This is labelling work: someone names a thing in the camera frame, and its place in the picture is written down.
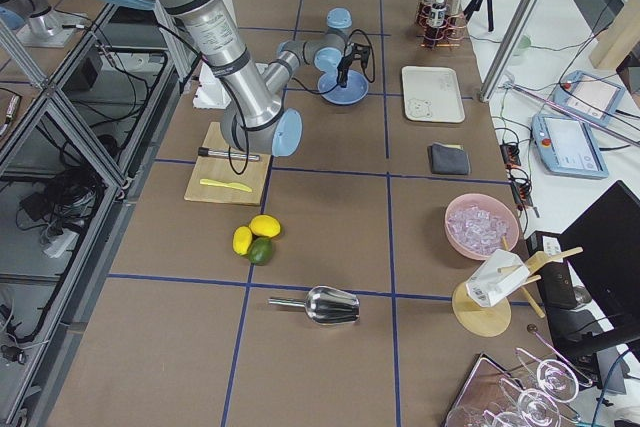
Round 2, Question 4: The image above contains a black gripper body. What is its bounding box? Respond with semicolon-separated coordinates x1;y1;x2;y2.
338;43;371;72

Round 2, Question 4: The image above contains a blue round plate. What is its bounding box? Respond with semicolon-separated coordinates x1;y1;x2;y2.
317;70;369;106

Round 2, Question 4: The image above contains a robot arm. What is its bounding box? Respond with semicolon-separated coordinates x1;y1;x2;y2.
104;0;302;157
262;7;375;104

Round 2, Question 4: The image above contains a white bear tray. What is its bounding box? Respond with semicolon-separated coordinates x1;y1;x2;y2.
401;66;465;123

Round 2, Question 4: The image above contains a dark tea bottle right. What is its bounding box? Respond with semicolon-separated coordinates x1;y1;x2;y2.
429;0;446;29

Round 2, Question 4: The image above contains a dark tea bottle left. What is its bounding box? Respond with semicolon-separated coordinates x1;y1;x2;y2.
416;0;435;34

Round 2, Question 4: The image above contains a wooden cutting board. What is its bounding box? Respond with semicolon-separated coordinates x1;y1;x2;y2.
184;122;271;206

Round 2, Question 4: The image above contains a grey folded cloth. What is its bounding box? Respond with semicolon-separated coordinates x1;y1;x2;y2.
428;143;471;175

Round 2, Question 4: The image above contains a yellow plastic knife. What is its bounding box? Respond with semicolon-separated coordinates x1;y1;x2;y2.
199;178;253;193

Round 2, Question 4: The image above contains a steel cylinder muddler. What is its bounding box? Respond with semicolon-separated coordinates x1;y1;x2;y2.
197;146;261;162

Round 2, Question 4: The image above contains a large yellow lemon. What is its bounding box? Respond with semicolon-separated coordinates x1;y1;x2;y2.
249;214;282;238

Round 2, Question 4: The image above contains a small yellow lemon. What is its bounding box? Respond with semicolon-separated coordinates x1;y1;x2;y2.
232;226;253;256

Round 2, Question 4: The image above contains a green lime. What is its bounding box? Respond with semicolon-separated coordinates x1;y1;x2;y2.
247;237;274;265

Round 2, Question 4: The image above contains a pink bowl of ice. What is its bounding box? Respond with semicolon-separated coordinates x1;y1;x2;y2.
444;193;520;260

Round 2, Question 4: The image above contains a steel ice scoop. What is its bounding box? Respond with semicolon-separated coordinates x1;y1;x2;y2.
268;286;360;325

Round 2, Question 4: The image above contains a blue teach pendant near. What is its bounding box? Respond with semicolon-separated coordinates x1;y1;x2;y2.
531;114;609;179

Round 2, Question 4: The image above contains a blue teach pendant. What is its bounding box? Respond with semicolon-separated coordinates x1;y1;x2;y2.
553;70;623;127
531;114;609;179

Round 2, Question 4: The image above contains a blue teach pendant far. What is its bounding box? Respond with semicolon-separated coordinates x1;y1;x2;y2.
553;70;623;127

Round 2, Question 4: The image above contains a white carton on stand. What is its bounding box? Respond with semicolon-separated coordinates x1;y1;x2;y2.
465;249;530;308

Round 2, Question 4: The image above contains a wooden stand with round base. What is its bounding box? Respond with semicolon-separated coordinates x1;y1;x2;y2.
452;247;583;337

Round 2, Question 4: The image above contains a black laptop monitor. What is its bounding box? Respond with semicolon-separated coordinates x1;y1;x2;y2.
558;180;639;359

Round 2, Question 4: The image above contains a copper wire bottle rack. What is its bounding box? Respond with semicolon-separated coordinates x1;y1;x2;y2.
421;7;467;49

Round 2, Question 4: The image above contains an aluminium frame post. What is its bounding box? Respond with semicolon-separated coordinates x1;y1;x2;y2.
478;0;539;103

